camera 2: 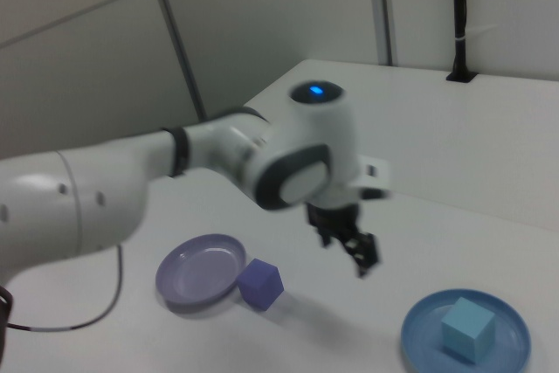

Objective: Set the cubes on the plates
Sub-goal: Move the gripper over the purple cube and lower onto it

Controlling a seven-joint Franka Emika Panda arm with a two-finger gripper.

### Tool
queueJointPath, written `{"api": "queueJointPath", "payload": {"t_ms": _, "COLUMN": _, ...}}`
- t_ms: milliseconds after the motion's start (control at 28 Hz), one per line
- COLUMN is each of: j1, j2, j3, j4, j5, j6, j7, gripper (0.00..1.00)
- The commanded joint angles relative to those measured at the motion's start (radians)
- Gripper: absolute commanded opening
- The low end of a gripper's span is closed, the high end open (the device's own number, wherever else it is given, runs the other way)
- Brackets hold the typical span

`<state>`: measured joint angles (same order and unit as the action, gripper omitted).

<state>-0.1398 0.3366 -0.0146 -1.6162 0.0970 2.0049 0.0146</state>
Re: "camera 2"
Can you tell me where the blue plate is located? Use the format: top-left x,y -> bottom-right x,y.
400,288 -> 533,373

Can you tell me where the purple cube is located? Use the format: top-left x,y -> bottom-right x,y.
236,258 -> 286,312

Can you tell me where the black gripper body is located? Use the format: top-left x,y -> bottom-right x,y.
305,199 -> 364,239

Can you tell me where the grey partition post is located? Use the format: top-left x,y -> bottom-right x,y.
374,0 -> 400,67
143,0 -> 208,121

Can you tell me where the purple plate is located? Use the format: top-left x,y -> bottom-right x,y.
155,233 -> 248,307

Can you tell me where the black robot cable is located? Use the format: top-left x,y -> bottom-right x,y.
0,244 -> 125,333

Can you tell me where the black pole stand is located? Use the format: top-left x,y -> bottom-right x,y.
445,0 -> 478,85

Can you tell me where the light blue cube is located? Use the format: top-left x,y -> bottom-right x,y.
439,296 -> 497,365

